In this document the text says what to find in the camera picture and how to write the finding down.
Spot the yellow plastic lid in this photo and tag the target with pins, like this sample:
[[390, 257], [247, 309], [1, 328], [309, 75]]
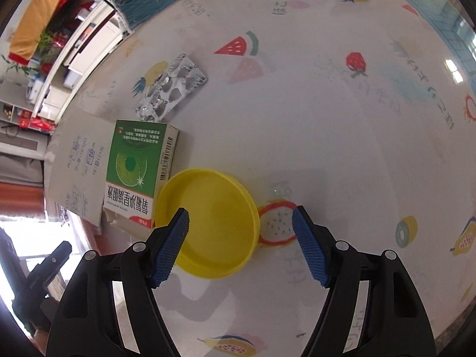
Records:
[[215, 208]]

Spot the white low cabinet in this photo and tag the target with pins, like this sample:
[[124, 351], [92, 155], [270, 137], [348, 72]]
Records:
[[85, 52]]

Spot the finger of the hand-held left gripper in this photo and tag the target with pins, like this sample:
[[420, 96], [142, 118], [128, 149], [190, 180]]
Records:
[[52, 264]]

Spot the green plant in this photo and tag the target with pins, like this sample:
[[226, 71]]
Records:
[[46, 42]]

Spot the silver blister pack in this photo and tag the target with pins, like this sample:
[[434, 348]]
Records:
[[171, 89]]

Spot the orange yellow cloth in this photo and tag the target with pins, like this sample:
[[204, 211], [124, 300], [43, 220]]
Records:
[[37, 18]]

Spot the cardboard sheet with handwriting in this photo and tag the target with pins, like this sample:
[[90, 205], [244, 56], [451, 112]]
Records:
[[74, 156]]

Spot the red packages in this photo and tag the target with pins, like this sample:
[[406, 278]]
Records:
[[35, 122]]

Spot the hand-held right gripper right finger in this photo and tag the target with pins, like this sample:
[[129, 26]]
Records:
[[308, 245]]

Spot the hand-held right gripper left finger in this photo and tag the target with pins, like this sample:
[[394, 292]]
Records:
[[171, 249]]

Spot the blue checked mat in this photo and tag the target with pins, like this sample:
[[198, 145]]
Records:
[[446, 18]]

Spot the green and white medicine box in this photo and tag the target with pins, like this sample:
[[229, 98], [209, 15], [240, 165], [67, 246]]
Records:
[[134, 163]]

